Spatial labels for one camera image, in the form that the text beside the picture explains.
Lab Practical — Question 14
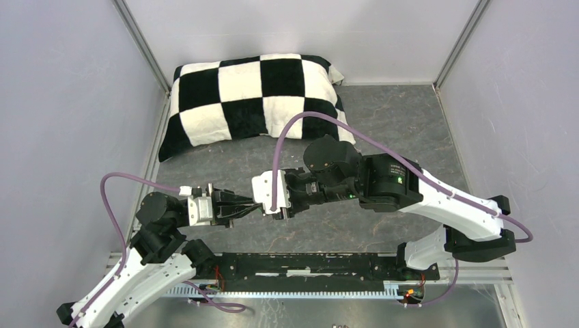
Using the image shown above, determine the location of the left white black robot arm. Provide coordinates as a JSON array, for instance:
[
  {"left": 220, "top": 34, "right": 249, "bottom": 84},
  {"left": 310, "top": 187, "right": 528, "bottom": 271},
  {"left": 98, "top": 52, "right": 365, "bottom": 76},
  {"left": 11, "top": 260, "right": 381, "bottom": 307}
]
[{"left": 56, "top": 185, "right": 260, "bottom": 327}]

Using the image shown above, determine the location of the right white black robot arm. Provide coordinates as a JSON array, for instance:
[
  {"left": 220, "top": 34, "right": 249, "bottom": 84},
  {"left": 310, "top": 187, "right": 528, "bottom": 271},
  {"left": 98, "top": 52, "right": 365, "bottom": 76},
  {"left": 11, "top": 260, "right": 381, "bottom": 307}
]
[{"left": 277, "top": 135, "right": 517, "bottom": 279}]

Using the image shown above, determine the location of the black white checkered pillow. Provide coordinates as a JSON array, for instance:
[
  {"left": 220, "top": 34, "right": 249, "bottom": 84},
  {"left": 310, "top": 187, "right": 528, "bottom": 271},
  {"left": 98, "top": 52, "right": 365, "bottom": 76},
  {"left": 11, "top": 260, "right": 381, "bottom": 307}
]
[{"left": 158, "top": 53, "right": 347, "bottom": 163}]

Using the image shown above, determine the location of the right corner aluminium profile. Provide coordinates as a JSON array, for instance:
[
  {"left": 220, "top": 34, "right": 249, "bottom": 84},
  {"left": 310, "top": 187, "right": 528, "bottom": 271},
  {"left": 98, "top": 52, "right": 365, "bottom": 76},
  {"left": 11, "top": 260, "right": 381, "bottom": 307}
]
[{"left": 432, "top": 0, "right": 491, "bottom": 92}]

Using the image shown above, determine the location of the corner aluminium profile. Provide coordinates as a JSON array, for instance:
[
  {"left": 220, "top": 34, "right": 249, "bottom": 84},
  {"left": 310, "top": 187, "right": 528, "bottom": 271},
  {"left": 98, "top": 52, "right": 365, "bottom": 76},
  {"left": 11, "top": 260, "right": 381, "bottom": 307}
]
[
  {"left": 432, "top": 0, "right": 491, "bottom": 92},
  {"left": 112, "top": 0, "right": 171, "bottom": 95}
]

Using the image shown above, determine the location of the left corner aluminium profile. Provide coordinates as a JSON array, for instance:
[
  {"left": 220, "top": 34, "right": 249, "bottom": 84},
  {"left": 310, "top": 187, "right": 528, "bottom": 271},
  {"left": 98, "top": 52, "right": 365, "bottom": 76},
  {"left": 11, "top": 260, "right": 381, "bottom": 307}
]
[{"left": 112, "top": 0, "right": 171, "bottom": 95}]

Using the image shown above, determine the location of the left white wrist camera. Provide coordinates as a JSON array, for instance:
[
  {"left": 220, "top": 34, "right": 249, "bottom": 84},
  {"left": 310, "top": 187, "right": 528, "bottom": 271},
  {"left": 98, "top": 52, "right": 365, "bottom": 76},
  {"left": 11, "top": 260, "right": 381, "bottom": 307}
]
[{"left": 179, "top": 186, "right": 214, "bottom": 227}]

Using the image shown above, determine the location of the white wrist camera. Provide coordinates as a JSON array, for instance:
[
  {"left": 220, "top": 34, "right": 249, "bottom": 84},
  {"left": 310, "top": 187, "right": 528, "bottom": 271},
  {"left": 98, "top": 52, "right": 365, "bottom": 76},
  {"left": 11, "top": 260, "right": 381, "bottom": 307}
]
[
  {"left": 179, "top": 186, "right": 214, "bottom": 227},
  {"left": 251, "top": 170, "right": 291, "bottom": 220}
]

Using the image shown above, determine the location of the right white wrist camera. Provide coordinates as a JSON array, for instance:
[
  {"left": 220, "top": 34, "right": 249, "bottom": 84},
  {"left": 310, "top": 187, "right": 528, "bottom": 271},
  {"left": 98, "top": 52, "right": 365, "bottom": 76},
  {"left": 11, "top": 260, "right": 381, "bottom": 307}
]
[{"left": 251, "top": 170, "right": 291, "bottom": 220}]

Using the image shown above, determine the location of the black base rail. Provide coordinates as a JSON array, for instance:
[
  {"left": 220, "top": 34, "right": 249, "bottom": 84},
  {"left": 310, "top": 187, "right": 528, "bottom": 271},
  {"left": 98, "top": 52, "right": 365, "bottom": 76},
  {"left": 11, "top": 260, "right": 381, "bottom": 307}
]
[{"left": 195, "top": 253, "right": 440, "bottom": 292}]

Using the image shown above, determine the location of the white toothed cable duct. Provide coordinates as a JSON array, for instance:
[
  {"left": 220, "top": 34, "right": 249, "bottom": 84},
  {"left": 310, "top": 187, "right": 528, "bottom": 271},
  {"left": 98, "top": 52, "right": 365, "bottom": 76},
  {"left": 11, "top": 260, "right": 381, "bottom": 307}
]
[{"left": 160, "top": 279, "right": 426, "bottom": 300}]

